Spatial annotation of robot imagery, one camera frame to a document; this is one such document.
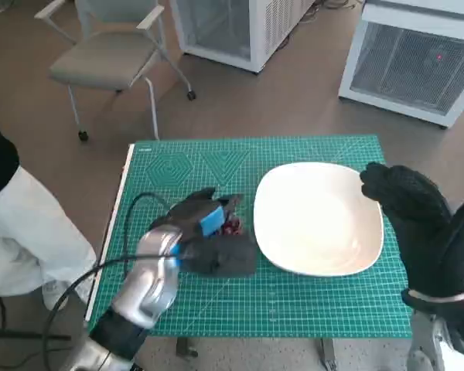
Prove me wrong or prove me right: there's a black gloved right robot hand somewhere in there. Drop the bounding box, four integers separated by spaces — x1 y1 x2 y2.
359 161 464 301

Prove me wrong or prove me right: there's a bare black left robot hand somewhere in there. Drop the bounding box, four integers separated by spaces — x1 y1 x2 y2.
169 187 245 241

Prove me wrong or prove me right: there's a red toy grape bunch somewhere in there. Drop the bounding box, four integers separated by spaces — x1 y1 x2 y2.
219 215 245 237

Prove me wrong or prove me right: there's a white square plate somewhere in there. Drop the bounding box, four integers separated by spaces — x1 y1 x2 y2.
254 162 384 277

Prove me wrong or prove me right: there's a green cutting mat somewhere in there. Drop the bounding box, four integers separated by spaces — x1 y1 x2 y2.
85 134 413 338

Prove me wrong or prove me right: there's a metal table leg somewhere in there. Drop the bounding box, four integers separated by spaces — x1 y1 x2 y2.
176 336 199 361
319 338 338 371

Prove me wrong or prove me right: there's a white mesh cabinet red light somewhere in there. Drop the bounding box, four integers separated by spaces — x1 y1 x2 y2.
338 0 464 131

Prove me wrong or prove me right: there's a person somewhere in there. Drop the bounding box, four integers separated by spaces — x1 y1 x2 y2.
0 111 98 311

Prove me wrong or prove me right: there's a grey office chair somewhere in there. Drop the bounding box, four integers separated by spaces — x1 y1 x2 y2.
34 0 198 142

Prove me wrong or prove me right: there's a white mesh-front cabinet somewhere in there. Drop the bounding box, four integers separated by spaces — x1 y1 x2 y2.
169 0 318 73

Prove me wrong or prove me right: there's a black floor stand bar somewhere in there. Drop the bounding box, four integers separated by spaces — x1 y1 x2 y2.
0 328 73 342

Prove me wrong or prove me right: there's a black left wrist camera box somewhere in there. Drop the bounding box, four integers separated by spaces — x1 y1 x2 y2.
183 233 258 277

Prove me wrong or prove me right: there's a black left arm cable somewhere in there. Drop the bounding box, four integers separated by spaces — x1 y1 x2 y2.
42 192 179 371

